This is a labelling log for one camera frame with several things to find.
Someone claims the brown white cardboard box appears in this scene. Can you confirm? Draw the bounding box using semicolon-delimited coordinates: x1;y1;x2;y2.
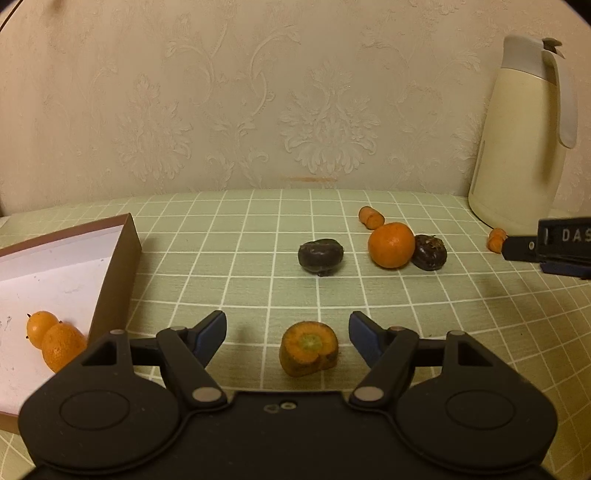
1;213;141;433

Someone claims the dark brown round fruit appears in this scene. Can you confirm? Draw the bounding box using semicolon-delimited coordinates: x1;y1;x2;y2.
411;234;448;271

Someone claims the orange tangerine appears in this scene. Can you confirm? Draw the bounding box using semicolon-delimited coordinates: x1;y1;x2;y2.
368;222;416;269

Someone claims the dark purple fruit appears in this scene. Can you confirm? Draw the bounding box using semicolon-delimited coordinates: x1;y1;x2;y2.
297;239;345;276

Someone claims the cream grey thermos jug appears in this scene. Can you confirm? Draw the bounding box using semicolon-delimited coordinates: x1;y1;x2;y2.
468;34;578;235

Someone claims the green checkered tablecloth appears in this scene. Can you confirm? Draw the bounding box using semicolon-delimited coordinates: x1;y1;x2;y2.
1;190;590;479

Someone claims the larger orange kumquat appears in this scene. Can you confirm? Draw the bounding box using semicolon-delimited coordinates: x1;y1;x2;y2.
41;322;87;373

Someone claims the small carrot piece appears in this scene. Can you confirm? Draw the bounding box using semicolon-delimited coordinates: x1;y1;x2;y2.
358;206;385;230

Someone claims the small orange kumquat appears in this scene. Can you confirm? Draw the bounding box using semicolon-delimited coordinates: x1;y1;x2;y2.
26;311;59;349

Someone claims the carrot stump slice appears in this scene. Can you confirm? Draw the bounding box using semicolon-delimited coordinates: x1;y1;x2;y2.
280;321;339;377

